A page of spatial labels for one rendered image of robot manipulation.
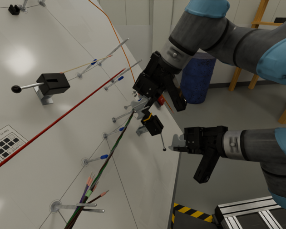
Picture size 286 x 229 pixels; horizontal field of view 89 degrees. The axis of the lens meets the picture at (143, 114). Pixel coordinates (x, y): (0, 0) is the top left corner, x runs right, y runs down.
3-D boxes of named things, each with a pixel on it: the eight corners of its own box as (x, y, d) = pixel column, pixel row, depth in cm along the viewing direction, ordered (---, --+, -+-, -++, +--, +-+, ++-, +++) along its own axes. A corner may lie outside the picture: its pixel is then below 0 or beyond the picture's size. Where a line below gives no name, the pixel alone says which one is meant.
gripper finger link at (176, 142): (169, 134, 56) (189, 133, 49) (169, 150, 55) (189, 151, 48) (163, 134, 55) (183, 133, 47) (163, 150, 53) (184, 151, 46)
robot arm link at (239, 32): (251, 76, 34) (219, 57, 29) (221, 63, 43) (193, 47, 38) (280, 42, 30) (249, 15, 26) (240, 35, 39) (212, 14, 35)
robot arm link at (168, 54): (194, 52, 38) (192, 59, 32) (184, 67, 41) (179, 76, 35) (171, 36, 38) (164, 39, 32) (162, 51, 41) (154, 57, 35)
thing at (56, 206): (62, 204, 29) (108, 205, 21) (56, 214, 27) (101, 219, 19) (55, 198, 28) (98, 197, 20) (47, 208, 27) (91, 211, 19)
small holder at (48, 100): (-2, 89, 27) (8, 70, 23) (48, 85, 35) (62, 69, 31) (10, 112, 27) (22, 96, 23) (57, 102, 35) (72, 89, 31)
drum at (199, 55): (197, 91, 332) (207, 51, 282) (210, 103, 288) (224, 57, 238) (175, 92, 326) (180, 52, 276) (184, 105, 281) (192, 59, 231)
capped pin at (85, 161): (81, 161, 34) (103, 155, 30) (86, 157, 36) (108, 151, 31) (84, 166, 35) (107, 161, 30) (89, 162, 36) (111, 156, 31)
